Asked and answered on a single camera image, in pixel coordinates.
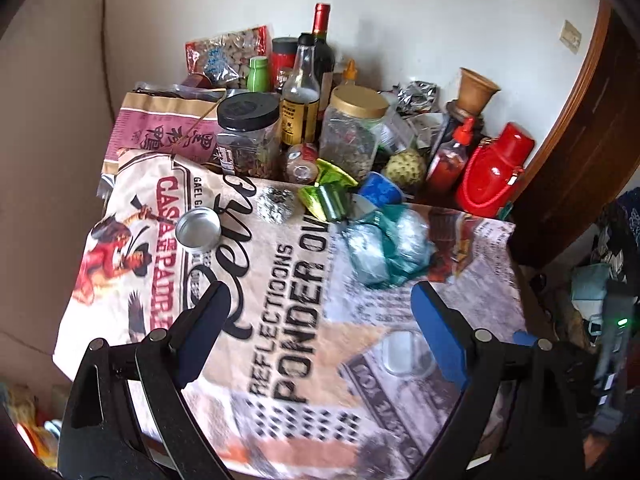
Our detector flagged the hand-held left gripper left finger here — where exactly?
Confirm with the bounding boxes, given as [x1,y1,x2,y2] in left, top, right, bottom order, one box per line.
[57,282,233,480]

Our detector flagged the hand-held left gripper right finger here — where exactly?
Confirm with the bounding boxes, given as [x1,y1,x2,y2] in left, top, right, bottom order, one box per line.
[410,281,596,480]

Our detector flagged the clear plastic lid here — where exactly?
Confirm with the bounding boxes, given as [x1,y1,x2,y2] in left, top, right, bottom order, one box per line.
[381,330,436,378]

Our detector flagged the teal plastic wrapper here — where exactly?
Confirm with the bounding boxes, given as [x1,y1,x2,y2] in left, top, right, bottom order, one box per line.
[342,205,436,288]

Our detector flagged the round metal tin lid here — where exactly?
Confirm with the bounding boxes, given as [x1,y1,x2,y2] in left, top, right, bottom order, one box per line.
[175,209,222,251]

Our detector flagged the foil ball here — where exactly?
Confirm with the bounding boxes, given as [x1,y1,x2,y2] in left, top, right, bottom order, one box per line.
[257,186,296,224]

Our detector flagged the blue bottle cap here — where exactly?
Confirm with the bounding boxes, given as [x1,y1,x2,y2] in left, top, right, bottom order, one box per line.
[357,171,405,211]

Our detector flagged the green foil wrapper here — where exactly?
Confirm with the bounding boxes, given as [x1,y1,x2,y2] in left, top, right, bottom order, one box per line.
[297,158,359,223]

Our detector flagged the printed tablecloth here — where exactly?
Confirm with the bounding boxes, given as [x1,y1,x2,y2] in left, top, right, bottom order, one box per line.
[52,147,526,480]

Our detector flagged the pile of clothes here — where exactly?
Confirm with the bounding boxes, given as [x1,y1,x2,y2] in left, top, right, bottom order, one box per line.
[570,200,640,311]

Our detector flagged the custard apple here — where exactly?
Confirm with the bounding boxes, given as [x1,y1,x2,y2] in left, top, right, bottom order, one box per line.
[384,149,428,192]

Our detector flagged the red thermos flask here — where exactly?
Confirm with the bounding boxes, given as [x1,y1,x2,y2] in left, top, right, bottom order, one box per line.
[455,122,536,218]

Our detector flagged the red sauce bottle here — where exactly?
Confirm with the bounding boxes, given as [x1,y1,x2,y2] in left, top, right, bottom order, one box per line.
[426,117,476,196]

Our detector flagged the small red lid jar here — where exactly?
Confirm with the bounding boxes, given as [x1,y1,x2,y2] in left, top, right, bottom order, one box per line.
[285,142,321,184]

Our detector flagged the black lid plastic jar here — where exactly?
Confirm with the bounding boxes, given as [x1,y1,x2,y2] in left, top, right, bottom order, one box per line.
[215,92,282,181]

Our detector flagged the white green cardboard box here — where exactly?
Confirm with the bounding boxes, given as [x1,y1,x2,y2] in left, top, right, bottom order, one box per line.
[382,110,421,153]

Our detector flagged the brown wooden door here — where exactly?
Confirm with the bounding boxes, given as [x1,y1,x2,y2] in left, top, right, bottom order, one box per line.
[510,0,640,271]

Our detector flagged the pink printed bag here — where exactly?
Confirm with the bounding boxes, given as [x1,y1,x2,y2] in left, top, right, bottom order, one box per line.
[100,87,228,196]

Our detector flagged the gold lid plastic jar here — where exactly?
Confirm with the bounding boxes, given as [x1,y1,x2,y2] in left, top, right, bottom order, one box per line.
[318,85,391,178]

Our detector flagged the silver foil bag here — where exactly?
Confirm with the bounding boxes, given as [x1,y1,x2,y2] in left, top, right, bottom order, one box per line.
[395,80,441,116]

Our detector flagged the brown clay vase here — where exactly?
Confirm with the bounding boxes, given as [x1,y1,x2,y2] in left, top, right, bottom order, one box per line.
[452,67,502,118]

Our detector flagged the clear bottle yellow label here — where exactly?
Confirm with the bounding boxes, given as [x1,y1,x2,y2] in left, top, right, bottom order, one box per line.
[280,32,322,148]

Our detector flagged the red bag of nuts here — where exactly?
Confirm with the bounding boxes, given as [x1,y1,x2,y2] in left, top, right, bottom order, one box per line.
[185,25,273,88]

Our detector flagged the red canister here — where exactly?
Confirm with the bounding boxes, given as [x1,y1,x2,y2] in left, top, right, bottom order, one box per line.
[270,36,301,93]

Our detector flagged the thin wooden stick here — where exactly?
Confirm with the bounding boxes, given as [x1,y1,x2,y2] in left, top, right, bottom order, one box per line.
[100,0,118,126]

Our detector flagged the dark wine bottle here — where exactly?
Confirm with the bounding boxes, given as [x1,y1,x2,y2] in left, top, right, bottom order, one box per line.
[311,2,336,116]

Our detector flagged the wall switch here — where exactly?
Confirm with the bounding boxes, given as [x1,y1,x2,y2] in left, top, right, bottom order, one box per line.
[559,20,583,52]

